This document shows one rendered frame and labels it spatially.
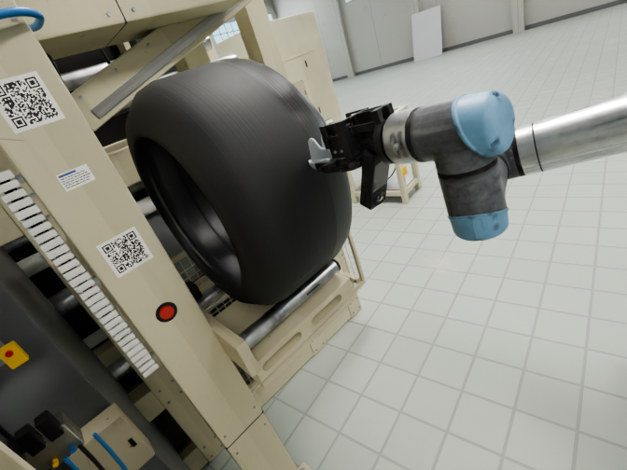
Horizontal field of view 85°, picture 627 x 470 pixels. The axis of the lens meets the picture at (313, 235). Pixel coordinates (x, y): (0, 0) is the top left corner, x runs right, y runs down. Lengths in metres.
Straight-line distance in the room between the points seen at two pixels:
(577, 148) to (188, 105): 0.62
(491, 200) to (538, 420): 1.31
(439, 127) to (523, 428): 1.39
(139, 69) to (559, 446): 1.85
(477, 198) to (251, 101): 0.45
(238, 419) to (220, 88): 0.82
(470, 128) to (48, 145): 0.64
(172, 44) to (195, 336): 0.86
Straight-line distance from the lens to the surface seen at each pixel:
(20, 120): 0.73
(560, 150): 0.59
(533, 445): 1.66
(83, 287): 0.78
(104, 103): 1.16
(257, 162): 0.64
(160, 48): 1.24
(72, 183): 0.74
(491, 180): 0.49
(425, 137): 0.47
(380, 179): 0.59
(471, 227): 0.51
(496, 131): 0.45
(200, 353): 0.90
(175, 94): 0.74
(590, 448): 1.69
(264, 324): 0.87
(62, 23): 1.04
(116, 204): 0.75
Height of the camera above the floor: 1.44
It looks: 27 degrees down
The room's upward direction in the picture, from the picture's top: 20 degrees counter-clockwise
